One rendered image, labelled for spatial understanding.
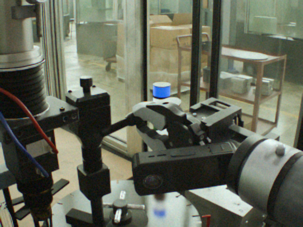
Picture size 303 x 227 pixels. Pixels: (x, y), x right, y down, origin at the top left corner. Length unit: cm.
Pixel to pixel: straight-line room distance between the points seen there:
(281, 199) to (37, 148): 31
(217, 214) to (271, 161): 53
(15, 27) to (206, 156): 27
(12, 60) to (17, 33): 3
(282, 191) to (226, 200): 54
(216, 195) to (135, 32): 61
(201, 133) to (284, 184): 12
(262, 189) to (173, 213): 41
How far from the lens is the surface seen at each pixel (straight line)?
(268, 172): 32
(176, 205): 73
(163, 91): 82
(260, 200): 32
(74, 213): 61
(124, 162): 128
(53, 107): 45
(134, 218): 67
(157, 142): 44
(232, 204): 83
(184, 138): 38
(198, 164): 35
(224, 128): 40
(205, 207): 85
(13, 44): 41
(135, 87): 118
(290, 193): 30
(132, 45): 115
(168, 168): 34
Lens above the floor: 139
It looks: 21 degrees down
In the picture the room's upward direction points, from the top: straight up
